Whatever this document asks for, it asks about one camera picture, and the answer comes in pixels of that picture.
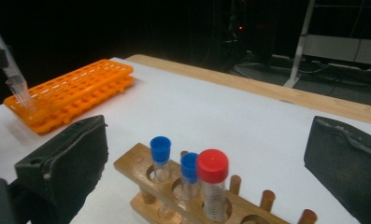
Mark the blue-capped test tube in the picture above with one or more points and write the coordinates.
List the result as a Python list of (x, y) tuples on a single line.
[(188, 166), (160, 149)]

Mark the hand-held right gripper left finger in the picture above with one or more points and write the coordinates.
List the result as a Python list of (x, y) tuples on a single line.
[(74, 155)]

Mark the red-capped test tube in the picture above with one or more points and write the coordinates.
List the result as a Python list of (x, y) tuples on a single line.
[(211, 166), (18, 84)]

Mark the white metal stand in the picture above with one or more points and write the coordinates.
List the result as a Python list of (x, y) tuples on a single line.
[(298, 46)]

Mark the wooden test tube rack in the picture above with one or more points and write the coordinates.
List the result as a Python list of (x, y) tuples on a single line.
[(133, 168)]

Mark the dark equipment rack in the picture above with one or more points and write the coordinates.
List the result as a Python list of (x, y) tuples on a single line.
[(233, 37)]

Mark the orange plastic tube rack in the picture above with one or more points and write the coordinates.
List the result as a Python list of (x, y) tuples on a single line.
[(80, 84)]

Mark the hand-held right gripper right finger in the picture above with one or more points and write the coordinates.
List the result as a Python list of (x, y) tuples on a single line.
[(345, 168)]

